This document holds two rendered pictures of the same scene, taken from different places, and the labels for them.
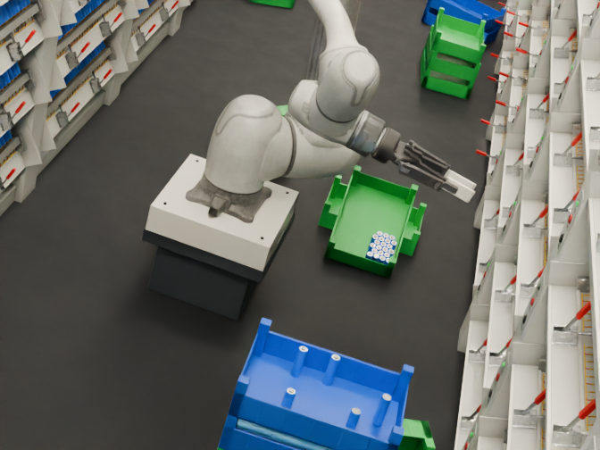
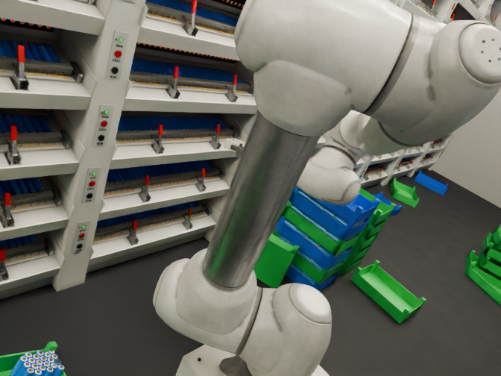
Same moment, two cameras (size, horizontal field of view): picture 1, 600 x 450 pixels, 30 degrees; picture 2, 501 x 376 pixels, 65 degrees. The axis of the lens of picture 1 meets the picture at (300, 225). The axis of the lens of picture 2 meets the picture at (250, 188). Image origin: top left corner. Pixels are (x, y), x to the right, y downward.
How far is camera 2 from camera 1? 3.22 m
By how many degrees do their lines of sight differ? 117
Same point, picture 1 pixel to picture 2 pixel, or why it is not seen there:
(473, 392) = (161, 232)
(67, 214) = not seen: outside the picture
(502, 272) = (112, 204)
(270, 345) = (349, 215)
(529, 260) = (185, 148)
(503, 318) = (162, 193)
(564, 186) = (197, 95)
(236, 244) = not seen: hidden behind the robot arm
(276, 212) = not seen: hidden behind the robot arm
